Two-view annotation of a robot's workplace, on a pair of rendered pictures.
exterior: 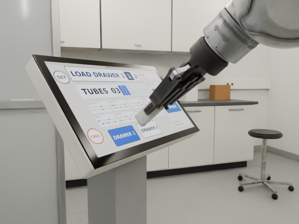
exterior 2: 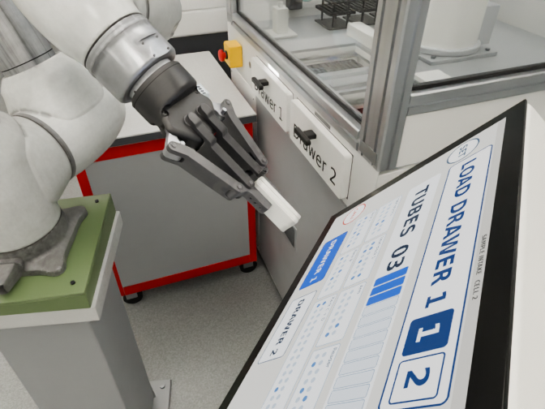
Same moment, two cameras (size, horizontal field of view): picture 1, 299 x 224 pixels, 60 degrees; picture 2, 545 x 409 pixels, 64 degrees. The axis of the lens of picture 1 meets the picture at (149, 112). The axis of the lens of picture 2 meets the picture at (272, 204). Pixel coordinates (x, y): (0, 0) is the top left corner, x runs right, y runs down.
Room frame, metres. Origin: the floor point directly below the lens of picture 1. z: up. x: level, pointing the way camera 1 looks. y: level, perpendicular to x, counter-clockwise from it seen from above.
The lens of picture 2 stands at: (1.00, -0.06, 1.40)
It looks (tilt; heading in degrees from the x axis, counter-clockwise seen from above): 38 degrees down; 172
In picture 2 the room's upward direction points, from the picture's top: straight up
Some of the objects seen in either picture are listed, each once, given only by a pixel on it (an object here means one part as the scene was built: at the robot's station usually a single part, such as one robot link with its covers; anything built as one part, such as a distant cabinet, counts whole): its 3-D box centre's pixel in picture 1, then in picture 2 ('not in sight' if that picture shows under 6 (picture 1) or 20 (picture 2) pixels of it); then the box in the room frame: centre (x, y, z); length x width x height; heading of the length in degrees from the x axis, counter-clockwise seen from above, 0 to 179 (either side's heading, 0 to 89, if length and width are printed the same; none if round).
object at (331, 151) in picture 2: not in sight; (316, 145); (0.14, 0.17, 0.87); 0.29 x 0.02 x 0.11; 12
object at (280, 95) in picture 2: not in sight; (270, 92); (-0.17, 0.11, 0.87); 0.29 x 0.02 x 0.11; 12
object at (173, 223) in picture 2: not in sight; (166, 178); (-0.51, -0.27, 0.38); 0.62 x 0.58 x 0.76; 12
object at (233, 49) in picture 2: not in sight; (232, 53); (-0.49, 0.02, 0.88); 0.07 x 0.05 x 0.07; 12
